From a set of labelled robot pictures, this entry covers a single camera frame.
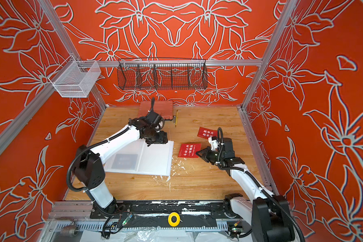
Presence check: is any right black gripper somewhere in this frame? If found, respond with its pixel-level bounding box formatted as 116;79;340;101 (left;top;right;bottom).
198;146;227;164

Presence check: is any red card top row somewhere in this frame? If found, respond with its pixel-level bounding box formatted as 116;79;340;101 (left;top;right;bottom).
197;127;217;139

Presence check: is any red card row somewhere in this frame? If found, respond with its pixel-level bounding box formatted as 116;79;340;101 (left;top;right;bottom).
197;127;217;139
178;143;201;158

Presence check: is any white photo album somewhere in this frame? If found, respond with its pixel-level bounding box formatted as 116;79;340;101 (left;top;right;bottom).
104;139;174;176

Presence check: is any blue card white text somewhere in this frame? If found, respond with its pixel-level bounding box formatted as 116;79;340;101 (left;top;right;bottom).
112;154;138;170

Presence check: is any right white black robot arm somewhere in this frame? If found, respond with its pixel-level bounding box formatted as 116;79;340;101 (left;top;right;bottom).
196;136;305;242

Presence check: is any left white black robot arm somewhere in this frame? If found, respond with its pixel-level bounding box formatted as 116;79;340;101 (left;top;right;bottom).
66;98;168;216

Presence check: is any red plastic tool case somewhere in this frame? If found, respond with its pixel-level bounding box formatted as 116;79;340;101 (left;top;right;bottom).
138;100;173;121

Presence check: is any yellow tape roll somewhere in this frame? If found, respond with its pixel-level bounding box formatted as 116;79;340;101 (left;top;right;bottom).
168;212;181;227

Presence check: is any white mesh basket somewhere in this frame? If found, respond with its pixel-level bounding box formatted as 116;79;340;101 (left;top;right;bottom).
48;60;101;98

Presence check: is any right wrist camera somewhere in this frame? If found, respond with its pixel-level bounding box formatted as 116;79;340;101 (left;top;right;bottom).
208;136;220;151

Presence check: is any yellow handled hex key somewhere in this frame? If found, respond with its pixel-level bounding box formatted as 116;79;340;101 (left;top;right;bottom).
173;110;179;127

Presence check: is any black wire basket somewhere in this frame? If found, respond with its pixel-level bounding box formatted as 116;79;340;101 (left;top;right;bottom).
117;58;208;91

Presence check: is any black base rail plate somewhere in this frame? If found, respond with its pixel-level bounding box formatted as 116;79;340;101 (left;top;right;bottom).
90;200;252;234

